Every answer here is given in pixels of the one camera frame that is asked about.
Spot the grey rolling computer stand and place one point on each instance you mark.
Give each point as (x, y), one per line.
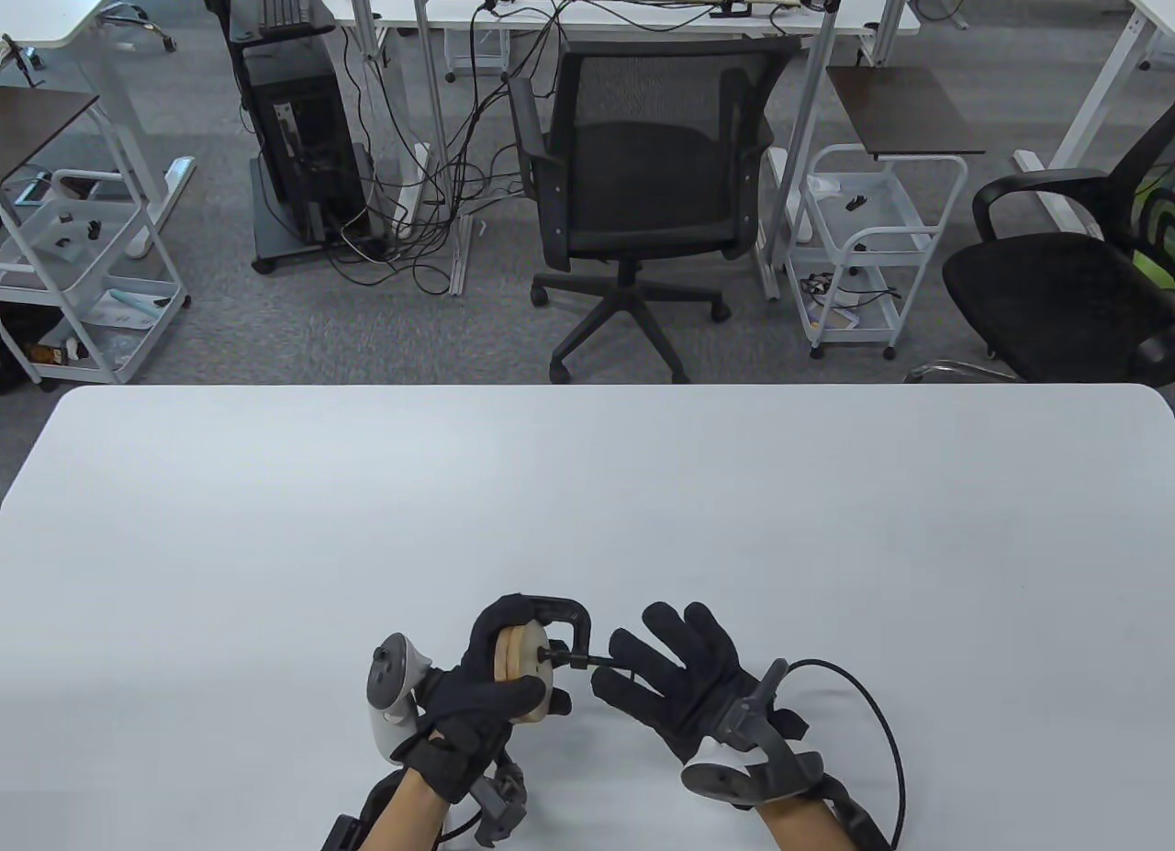
(275, 245)

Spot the grey white right controller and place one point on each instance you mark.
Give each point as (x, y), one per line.
(734, 782)

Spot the person's right forearm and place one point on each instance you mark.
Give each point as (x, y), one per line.
(808, 823)

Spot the black mesh office chair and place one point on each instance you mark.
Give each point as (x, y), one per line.
(643, 181)

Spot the person's right hand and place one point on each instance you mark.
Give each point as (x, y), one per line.
(688, 695)

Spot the white power strip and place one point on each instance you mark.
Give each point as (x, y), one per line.
(410, 190)

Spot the chrome chair base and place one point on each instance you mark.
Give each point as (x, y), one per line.
(964, 367)

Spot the black computer tower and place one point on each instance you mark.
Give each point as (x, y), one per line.
(303, 153)

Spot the white curved desk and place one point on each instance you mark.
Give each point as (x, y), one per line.
(55, 2)

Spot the white desk with angled leg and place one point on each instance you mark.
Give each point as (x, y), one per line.
(1097, 89)

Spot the black green office chair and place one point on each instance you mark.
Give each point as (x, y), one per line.
(1037, 300)

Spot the white rolling cart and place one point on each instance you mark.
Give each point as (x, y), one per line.
(863, 213)
(55, 245)

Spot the grey white controller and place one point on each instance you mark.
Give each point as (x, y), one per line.
(734, 782)
(390, 677)

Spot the dark brown side tabletop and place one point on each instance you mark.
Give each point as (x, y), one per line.
(904, 112)
(37, 126)

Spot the person's left forearm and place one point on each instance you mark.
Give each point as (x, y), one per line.
(399, 814)

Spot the grey white left controller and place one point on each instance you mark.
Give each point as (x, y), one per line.
(390, 677)

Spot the person's left hand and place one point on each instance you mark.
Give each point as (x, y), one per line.
(468, 704)

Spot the white desk with metal posts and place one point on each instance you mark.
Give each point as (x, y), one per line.
(643, 11)

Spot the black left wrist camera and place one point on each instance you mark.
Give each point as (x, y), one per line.
(500, 800)

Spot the black metal clamp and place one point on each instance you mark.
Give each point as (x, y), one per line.
(574, 612)

